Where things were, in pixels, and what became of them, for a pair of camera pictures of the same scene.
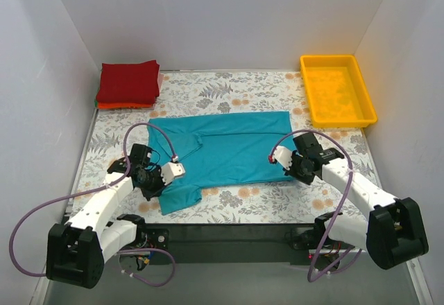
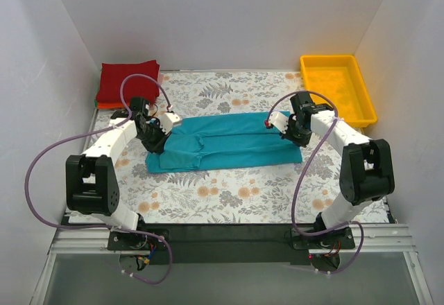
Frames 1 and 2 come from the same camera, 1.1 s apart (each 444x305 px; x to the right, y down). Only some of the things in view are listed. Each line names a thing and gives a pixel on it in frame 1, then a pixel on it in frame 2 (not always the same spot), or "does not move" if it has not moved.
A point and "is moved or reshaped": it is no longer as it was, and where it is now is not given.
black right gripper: x=291 y=170 -> x=296 y=137
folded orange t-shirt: x=114 y=105 does not move
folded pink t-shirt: x=160 y=79 does not move
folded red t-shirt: x=128 y=83 does not move
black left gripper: x=152 y=191 -> x=157 y=142
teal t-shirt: x=218 y=150 is moved or reshaped
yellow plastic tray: x=336 y=92 does not move
